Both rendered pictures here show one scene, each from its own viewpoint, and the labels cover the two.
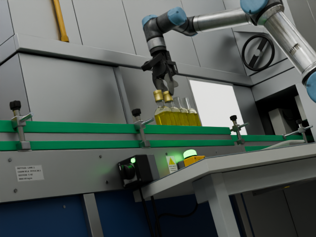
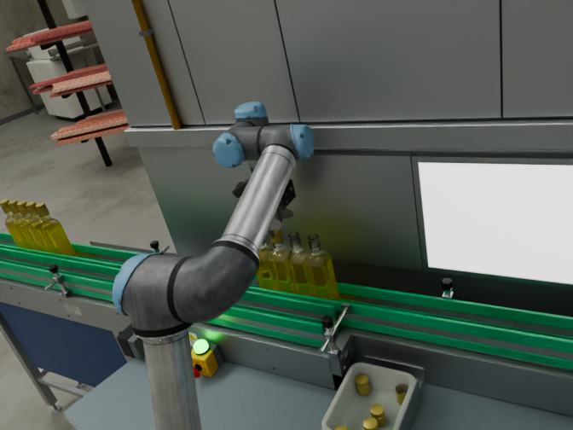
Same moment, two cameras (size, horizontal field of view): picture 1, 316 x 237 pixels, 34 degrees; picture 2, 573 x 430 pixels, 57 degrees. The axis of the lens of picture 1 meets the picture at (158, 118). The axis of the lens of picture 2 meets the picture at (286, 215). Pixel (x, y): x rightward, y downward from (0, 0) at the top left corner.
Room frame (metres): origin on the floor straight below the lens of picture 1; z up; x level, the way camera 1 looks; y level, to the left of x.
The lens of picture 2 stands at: (1.99, -1.30, 1.86)
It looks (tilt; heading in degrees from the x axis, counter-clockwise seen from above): 28 degrees down; 87
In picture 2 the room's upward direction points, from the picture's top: 14 degrees counter-clockwise
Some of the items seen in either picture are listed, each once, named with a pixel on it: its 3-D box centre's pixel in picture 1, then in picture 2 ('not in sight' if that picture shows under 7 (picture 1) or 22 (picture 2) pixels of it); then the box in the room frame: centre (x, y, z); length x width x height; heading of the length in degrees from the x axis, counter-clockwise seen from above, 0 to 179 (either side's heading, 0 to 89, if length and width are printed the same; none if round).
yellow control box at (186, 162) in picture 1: (194, 169); (205, 359); (1.70, -0.07, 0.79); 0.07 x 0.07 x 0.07; 52
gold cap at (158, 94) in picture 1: (158, 96); not in sight; (1.96, -0.02, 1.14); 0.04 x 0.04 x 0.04
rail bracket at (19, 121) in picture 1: (24, 123); (54, 286); (1.21, 0.32, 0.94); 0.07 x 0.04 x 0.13; 52
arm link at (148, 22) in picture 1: (153, 29); (253, 127); (2.02, -0.08, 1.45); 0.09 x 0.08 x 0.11; 59
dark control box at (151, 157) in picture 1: (138, 171); (136, 340); (1.48, 0.09, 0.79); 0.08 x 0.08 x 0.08; 52
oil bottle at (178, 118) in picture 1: (177, 132); (286, 278); (2.00, -0.06, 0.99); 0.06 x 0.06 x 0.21; 52
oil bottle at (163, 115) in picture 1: (168, 132); (269, 275); (1.96, -0.02, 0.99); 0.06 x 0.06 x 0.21; 52
